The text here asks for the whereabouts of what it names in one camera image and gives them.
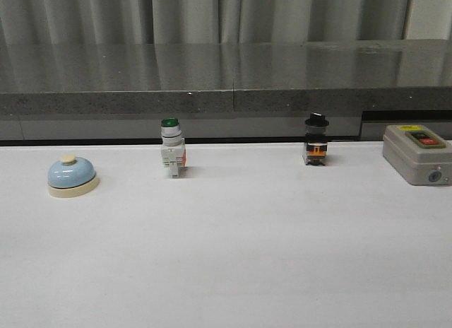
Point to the green push button switch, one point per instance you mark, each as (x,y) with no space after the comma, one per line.
(173,149)

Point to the grey on/off switch box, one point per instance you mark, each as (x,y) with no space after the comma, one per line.
(418,154)

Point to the black rotary selector switch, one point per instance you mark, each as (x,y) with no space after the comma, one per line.
(316,144)

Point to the grey curtain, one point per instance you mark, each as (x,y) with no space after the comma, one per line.
(200,21)

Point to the blue and cream call bell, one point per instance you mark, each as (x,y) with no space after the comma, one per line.
(71,176)

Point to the grey stone counter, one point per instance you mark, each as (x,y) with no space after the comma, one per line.
(241,92)

